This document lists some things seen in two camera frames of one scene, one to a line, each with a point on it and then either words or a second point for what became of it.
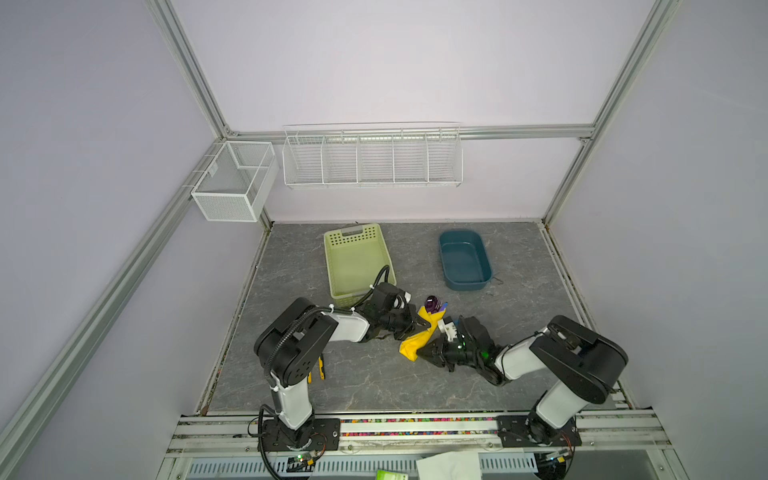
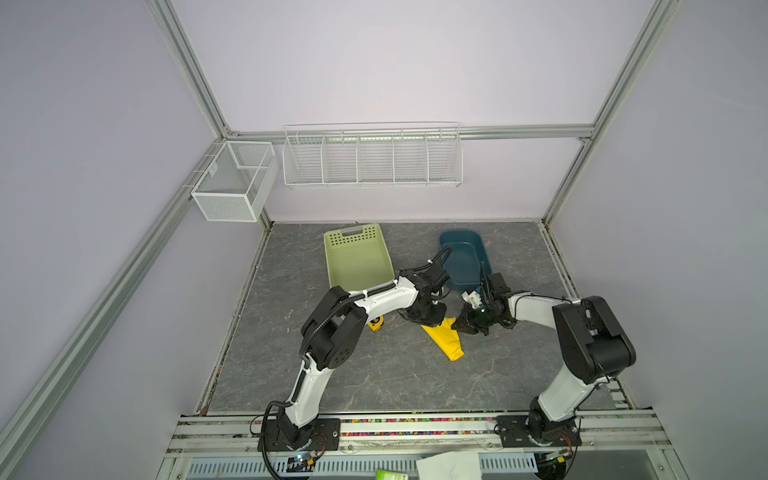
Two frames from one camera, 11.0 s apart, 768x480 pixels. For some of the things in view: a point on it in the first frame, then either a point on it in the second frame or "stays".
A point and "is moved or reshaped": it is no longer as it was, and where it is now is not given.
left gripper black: [412, 318] → [435, 321]
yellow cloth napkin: [410, 347] is moved or reshaped
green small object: [390, 475] stays
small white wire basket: [236, 185] stays
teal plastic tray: [465, 261] stays
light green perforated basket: [356, 257] stays
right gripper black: [437, 355] → [465, 321]
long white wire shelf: [373, 154] stays
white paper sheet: [453, 465] stays
